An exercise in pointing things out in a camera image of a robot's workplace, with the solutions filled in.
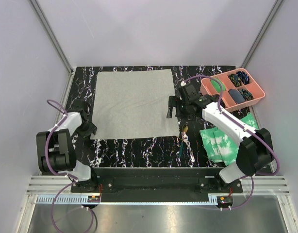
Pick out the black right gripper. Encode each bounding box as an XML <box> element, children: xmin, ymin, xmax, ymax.
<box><xmin>166</xmin><ymin>95</ymin><xmax>196</xmax><ymax>121</ymax></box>

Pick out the grey cloth napkin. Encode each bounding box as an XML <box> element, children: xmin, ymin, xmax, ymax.
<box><xmin>90</xmin><ymin>69</ymin><xmax>179</xmax><ymax>140</ymax></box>

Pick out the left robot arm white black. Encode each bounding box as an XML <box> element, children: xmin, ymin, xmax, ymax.
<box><xmin>36</xmin><ymin>100</ymin><xmax>99</xmax><ymax>192</ymax></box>

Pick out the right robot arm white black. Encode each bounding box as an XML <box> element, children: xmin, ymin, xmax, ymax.
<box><xmin>166</xmin><ymin>84</ymin><xmax>275</xmax><ymax>193</ymax></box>

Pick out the silver fork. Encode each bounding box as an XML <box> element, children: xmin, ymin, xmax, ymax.
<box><xmin>183</xmin><ymin>135</ymin><xmax>195</xmax><ymax>163</ymax></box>

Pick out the green rolled sock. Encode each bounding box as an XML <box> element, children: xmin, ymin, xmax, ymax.
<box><xmin>211</xmin><ymin>78</ymin><xmax>226</xmax><ymax>93</ymax></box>

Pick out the green white tie-dye cloth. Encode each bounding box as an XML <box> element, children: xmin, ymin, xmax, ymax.
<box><xmin>199</xmin><ymin>112</ymin><xmax>260</xmax><ymax>163</ymax></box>

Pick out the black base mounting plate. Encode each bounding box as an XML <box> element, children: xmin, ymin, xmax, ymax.
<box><xmin>71</xmin><ymin>167</ymin><xmax>243</xmax><ymax>204</ymax></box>

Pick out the grey blue rolled sock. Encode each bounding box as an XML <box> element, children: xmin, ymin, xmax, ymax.
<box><xmin>229</xmin><ymin>89</ymin><xmax>245</xmax><ymax>104</ymax></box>

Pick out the yellow blue patterned sock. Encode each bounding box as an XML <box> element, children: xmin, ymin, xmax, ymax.
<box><xmin>229</xmin><ymin>74</ymin><xmax>241</xmax><ymax>87</ymax></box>

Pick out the pink divided tray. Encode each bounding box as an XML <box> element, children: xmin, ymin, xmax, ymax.
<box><xmin>200</xmin><ymin>68</ymin><xmax>265</xmax><ymax>112</ymax></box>

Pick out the blue green patterned sock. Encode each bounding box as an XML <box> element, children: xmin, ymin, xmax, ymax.
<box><xmin>238</xmin><ymin>89</ymin><xmax>254</xmax><ymax>101</ymax></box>

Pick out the dark blue patterned sock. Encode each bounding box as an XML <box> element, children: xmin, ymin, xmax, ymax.
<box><xmin>236</xmin><ymin>71</ymin><xmax>250</xmax><ymax>85</ymax></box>

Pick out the aluminium frame post left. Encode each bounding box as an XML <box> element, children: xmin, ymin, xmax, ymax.
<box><xmin>27</xmin><ymin>0</ymin><xmax>74</xmax><ymax>75</ymax></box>

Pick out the aluminium frame post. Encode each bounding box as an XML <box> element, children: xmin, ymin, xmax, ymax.
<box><xmin>240</xmin><ymin>0</ymin><xmax>285</xmax><ymax>68</ymax></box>
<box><xmin>27</xmin><ymin>0</ymin><xmax>74</xmax><ymax>75</ymax></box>

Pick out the aluminium front rail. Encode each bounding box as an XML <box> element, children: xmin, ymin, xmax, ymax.
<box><xmin>26</xmin><ymin>176</ymin><xmax>289</xmax><ymax>196</ymax></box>

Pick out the aluminium frame post right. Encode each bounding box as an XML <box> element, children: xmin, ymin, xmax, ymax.
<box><xmin>240</xmin><ymin>0</ymin><xmax>285</xmax><ymax>68</ymax></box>

